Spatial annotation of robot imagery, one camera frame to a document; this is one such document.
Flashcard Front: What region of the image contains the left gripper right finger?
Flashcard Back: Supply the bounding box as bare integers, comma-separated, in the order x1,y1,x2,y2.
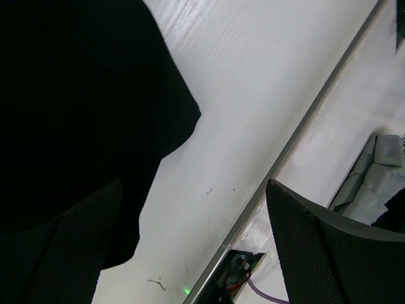
266,179,404,303

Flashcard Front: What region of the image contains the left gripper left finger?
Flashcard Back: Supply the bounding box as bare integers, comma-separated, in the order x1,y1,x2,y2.
1,180,123,303

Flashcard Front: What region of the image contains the black skirt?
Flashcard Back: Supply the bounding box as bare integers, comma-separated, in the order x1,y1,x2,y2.
1,1,201,268

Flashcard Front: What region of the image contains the grey tape wad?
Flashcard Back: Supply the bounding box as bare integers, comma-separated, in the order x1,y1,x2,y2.
329,135,404,225

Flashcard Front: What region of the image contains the aluminium table edge rail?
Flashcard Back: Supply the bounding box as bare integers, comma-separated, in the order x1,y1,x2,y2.
184,0,388,304

